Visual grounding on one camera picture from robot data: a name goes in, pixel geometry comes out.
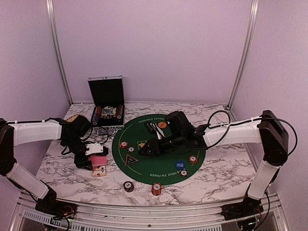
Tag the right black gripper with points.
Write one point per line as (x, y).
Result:
(154, 146)

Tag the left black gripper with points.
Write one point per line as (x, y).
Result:
(80, 162)

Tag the red playing card deck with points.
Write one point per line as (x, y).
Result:
(98, 160)

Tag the black triangular all-in button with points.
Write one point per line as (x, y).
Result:
(130, 160)

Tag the orange round blind button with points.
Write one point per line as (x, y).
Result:
(162, 125)

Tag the red chips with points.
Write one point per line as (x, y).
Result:
(123, 144)

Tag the red poker chip stack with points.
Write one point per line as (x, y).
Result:
(156, 189)

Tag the dark brown poker chip stack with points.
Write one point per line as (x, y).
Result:
(128, 186)

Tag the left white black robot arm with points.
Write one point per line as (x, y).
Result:
(15, 133)

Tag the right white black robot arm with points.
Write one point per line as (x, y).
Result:
(266, 129)

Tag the playing card box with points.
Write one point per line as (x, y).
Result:
(99, 171)

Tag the round green poker mat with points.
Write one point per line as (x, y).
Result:
(150, 170)

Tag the blue round blind button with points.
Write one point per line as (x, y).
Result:
(179, 165)

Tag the woven bamboo tray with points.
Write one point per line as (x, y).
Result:
(72, 118)

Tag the dark red chip row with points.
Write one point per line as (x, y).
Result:
(119, 112)

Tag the red purple chip row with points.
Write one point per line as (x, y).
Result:
(96, 115)

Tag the blue card deck in case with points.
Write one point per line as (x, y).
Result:
(108, 111)

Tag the aluminium poker chip case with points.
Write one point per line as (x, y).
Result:
(108, 91)

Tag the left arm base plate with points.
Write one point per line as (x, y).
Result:
(59, 209)

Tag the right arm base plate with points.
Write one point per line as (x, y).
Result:
(240, 213)

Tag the left aluminium frame post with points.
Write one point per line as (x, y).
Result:
(57, 49)

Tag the aluminium frame post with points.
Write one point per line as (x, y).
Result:
(244, 57)
(57, 49)

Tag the right aluminium frame post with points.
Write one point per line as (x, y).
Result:
(244, 57)

